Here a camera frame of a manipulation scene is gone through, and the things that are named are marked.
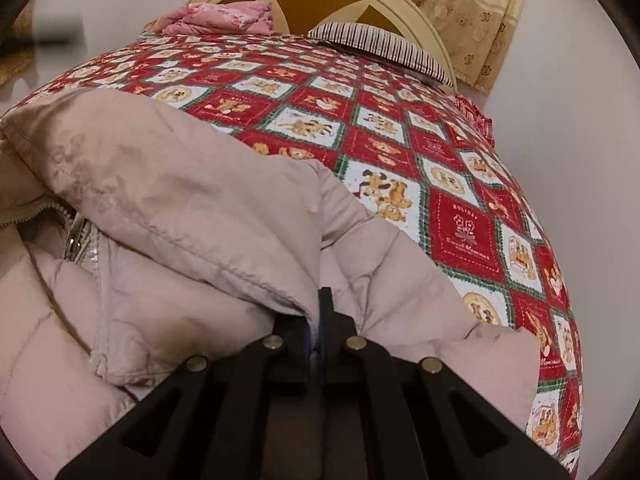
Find red patchwork teddy bear quilt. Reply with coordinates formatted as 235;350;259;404
39;35;582;471

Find striped pillow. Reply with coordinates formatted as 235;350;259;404
307;22;454;87

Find beige puffer jacket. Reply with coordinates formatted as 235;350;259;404
1;88;539;479

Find pink folded blanket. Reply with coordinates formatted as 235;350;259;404
143;1;273;36

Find red plaid cloth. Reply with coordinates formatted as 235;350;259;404
452;93;496;148

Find brown wooden furniture piece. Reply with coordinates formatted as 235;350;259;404
0;1;36;86

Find yellow patterned curtain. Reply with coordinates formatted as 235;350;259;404
411;0;525;96

